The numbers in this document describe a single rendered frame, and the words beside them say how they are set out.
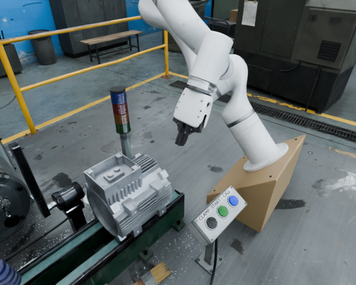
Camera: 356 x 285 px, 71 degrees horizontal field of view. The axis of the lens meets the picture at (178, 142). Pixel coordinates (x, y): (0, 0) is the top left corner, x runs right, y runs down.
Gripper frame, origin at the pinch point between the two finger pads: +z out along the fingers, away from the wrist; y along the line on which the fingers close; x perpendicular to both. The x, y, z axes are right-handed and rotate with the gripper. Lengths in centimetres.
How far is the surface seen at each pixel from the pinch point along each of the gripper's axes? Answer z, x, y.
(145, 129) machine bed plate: 16, -47, 58
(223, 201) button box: 10.1, -0.5, -19.7
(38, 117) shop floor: 85, -94, 283
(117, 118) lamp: 5.5, -3.8, 34.7
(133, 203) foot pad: 18.8, 14.6, -2.2
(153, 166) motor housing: 10.8, 4.5, 3.2
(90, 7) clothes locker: -103, -238, 480
